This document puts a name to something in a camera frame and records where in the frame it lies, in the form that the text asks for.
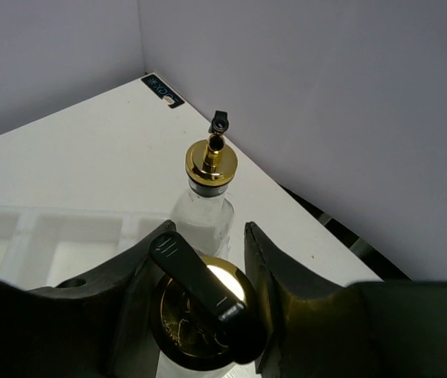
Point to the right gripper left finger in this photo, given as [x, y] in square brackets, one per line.
[95, 324]

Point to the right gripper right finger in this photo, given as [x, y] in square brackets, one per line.
[317, 328]

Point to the glass bottle clear liquid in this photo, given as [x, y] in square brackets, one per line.
[204, 312]

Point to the glass bottle dark sauce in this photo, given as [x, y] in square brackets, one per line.
[203, 215]

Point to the white compartment tray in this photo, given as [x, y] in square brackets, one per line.
[44, 246]

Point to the left corner logo sticker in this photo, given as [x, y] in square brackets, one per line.
[162, 90]

